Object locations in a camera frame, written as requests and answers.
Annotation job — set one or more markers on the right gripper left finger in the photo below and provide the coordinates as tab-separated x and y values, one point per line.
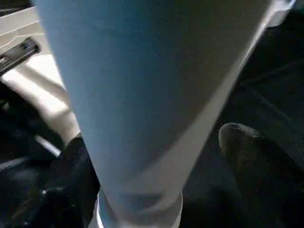
78	190

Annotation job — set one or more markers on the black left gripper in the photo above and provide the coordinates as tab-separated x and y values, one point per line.
19	54

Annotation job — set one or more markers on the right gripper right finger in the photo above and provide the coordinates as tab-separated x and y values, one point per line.
266	190

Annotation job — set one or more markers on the white plastic table top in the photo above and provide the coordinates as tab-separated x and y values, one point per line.
42	95

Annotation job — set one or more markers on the black work mat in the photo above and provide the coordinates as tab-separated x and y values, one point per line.
256	85

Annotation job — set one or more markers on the white plastic table leg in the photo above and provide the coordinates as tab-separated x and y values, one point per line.
152	104

